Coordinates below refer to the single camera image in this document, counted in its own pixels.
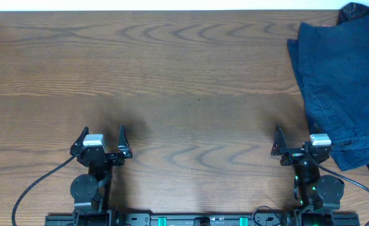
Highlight right black cable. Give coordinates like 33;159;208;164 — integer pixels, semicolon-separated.
316;163;369;226

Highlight dark blue denim shorts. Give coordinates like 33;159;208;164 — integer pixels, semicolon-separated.
287;14;369;171

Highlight left black cable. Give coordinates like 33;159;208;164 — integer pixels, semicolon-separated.
11;156;77;226

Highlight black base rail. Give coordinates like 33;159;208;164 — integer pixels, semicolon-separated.
45;211;360;226

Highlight black cable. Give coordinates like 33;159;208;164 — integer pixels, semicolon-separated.
316;163;369;226
11;156;77;226

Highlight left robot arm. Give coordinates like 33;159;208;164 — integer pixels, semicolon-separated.
70;126;133;226

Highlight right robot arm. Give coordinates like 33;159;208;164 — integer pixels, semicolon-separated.
271;126;344;225

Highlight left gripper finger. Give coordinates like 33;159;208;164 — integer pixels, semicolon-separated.
70;126;89;156
118;125;133;158

